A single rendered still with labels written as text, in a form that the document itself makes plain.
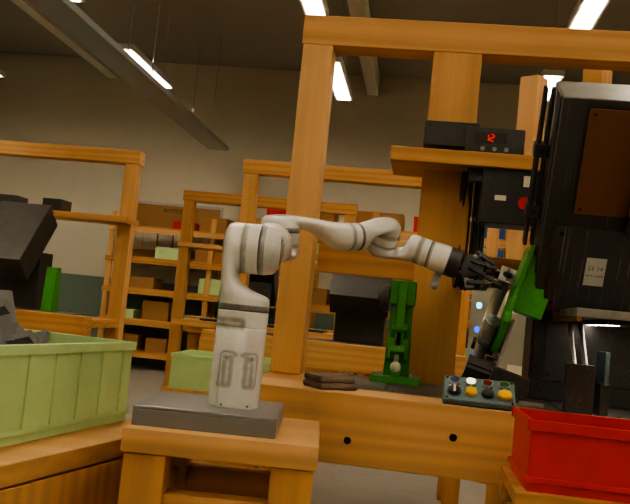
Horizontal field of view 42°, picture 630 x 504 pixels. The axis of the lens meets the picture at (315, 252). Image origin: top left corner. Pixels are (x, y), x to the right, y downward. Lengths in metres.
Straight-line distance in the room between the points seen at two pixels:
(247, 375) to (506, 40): 1.41
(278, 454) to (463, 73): 1.44
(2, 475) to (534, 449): 0.86
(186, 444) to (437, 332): 1.15
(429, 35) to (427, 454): 1.26
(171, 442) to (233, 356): 0.19
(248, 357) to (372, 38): 1.30
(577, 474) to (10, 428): 0.96
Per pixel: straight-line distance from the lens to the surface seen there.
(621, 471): 1.53
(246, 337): 1.48
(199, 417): 1.41
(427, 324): 2.38
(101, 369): 1.75
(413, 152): 2.30
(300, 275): 2.41
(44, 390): 1.58
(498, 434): 1.79
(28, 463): 1.42
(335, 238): 1.99
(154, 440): 1.40
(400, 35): 2.52
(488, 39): 2.52
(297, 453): 1.37
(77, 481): 1.55
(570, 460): 1.51
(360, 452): 1.80
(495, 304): 2.15
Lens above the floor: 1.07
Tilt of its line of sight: 4 degrees up
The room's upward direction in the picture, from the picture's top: 6 degrees clockwise
